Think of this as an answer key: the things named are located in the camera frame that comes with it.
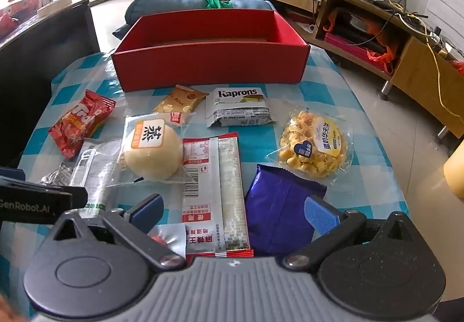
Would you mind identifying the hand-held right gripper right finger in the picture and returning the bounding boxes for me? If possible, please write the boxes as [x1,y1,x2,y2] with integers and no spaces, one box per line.
[282,196,427,271]

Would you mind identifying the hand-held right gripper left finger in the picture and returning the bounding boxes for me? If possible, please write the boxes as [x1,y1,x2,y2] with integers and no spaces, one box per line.
[46,194,186,271]

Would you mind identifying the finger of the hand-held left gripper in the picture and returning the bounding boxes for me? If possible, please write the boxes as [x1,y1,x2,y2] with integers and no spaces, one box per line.
[0,178,89,205]

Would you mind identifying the long red white snack packet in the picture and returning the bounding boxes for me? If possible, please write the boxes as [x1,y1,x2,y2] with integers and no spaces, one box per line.
[180,132,254,259]

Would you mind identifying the red cardboard box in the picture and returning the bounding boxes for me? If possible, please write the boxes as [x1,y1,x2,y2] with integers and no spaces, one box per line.
[110,10,311,93]

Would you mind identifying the small silver red packet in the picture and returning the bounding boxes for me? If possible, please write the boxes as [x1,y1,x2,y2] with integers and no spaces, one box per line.
[147,223,187,259]

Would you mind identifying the clear silver snack packet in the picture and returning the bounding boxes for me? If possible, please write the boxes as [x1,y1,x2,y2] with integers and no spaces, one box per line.
[39,139,122,219]

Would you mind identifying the blue foil snack packet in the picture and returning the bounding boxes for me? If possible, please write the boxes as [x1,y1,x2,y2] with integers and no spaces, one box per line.
[244,163,327,257]

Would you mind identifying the round bun in clear packet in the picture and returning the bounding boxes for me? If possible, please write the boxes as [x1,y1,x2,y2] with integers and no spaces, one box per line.
[109,112,196,188]

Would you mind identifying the yellow corn puff snack packet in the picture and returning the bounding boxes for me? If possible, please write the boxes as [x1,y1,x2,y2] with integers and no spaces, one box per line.
[266,106,356,185]

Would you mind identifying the red chip packet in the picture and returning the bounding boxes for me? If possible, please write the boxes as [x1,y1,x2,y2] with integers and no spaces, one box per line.
[48,89,117,159]

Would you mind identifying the tan cracker packet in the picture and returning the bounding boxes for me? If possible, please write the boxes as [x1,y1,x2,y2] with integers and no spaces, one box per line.
[152,85,210,125]

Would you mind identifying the black cabinet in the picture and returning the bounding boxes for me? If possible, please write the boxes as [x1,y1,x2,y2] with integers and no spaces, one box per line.
[0,0,101,171]

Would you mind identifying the grey cake snack packet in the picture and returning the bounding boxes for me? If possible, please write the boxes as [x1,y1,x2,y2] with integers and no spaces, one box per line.
[205,86,276,128]

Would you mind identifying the yellow round object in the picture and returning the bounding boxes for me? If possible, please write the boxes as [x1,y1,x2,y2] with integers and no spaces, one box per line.
[444,140,464,198]

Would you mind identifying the pink box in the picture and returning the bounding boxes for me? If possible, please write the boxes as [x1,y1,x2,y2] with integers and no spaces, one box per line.
[324,34,385,62]

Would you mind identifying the wooden television stand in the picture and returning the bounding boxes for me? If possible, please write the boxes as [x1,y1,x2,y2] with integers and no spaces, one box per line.
[150,0,464,139]

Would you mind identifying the orange plastic bag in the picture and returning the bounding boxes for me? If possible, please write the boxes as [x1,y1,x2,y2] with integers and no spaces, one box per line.
[327,13,396,73]

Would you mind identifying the red gift boxes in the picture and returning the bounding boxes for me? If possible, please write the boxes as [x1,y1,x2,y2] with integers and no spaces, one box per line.
[0,0,54,41]

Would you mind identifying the light wooden tray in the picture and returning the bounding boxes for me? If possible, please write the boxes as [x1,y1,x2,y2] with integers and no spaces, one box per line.
[36,0,91,19]

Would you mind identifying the rolled blue cushion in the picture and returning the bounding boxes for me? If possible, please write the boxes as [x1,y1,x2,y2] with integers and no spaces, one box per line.
[112,0,276,41]

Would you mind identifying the yellow cable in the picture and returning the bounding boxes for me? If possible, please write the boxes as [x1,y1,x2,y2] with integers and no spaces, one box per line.
[384,0,464,121]

